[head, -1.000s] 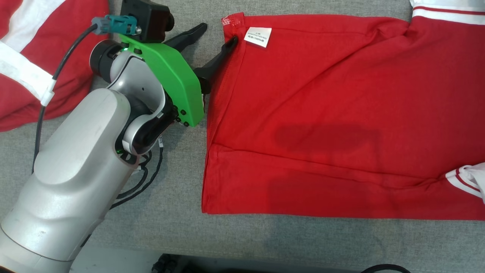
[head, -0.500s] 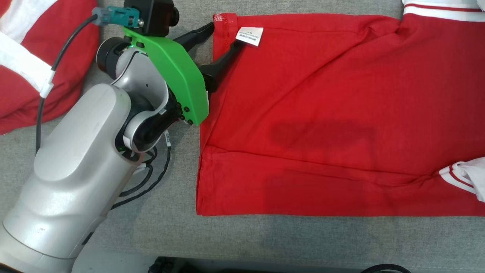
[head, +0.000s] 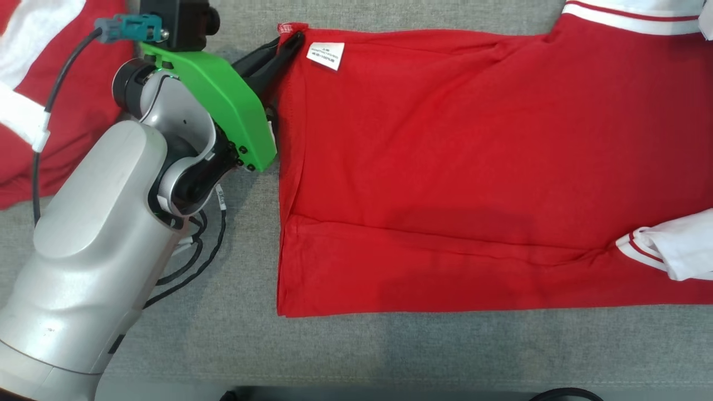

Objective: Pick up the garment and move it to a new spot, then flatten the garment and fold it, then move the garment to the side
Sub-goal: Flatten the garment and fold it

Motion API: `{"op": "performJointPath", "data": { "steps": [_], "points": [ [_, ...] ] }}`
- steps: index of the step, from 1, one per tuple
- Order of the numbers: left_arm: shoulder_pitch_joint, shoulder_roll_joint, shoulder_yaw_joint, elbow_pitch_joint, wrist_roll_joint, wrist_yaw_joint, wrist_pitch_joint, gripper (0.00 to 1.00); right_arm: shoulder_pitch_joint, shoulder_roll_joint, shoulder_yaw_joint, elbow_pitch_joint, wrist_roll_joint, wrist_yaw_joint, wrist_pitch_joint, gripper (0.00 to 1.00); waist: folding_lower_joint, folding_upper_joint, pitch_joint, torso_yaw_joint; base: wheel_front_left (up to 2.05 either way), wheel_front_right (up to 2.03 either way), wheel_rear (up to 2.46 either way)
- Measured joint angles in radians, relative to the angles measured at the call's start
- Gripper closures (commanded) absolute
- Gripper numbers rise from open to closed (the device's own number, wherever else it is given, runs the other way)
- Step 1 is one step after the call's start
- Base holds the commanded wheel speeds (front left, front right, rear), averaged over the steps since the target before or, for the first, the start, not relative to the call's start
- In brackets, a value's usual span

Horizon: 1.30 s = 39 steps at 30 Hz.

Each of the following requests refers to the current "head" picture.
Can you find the red white garment with lettering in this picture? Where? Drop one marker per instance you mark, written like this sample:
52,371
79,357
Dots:
83,94

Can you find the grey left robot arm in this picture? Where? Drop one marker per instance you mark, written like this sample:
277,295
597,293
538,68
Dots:
100,223

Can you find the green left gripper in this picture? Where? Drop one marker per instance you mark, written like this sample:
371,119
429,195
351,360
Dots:
223,94

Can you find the red T-shirt white striped trim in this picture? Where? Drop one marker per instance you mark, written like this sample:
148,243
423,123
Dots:
473,167

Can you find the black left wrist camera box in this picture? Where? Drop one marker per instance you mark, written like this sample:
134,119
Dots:
178,19

